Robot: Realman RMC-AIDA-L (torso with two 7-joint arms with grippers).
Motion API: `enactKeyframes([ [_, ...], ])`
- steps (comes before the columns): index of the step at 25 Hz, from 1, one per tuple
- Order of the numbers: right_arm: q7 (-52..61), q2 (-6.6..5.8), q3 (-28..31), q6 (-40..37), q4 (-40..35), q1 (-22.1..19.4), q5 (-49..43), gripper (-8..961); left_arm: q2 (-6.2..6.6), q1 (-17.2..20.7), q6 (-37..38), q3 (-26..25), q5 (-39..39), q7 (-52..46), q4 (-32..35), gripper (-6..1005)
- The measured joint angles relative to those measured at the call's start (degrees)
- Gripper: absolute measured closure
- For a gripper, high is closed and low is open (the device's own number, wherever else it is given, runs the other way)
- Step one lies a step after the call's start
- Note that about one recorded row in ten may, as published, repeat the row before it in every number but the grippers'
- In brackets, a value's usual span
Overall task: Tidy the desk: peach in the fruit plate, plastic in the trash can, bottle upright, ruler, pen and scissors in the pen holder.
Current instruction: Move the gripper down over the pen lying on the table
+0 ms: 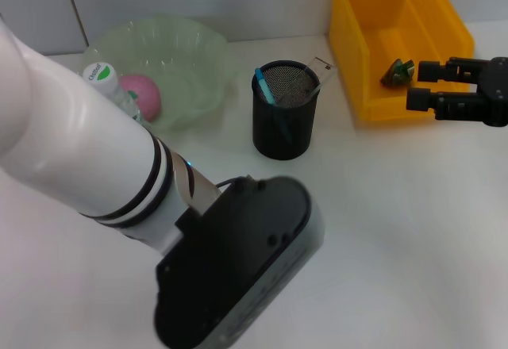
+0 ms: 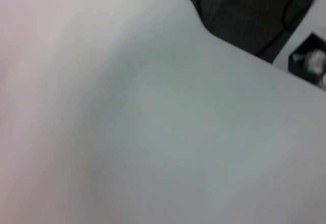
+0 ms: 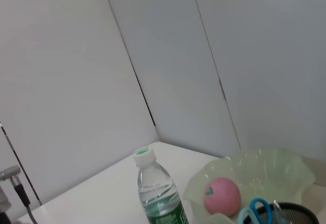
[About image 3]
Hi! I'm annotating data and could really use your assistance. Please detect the clear green-labelled water bottle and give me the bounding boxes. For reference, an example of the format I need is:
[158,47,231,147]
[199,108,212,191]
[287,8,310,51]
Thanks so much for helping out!
[133,146,189,224]

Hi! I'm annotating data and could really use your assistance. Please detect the blue sheathed scissors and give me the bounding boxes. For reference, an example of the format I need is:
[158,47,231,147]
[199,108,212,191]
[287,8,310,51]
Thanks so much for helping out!
[238,198,274,224]

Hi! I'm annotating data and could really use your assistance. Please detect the pink toy peach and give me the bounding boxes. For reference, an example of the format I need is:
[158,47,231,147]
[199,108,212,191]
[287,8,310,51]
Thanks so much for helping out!
[203,178,241,216]

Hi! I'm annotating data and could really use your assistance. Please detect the translucent green plastic fruit bowl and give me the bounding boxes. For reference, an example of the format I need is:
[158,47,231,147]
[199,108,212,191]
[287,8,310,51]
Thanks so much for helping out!
[183,147,316,224]

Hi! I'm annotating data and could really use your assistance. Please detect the transparent plastic ruler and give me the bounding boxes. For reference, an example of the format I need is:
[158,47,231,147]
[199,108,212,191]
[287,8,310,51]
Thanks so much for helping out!
[273,200,291,224]

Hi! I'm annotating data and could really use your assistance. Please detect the black mesh pen holder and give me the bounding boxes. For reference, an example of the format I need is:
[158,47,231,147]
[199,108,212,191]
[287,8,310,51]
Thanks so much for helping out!
[241,202,320,224]

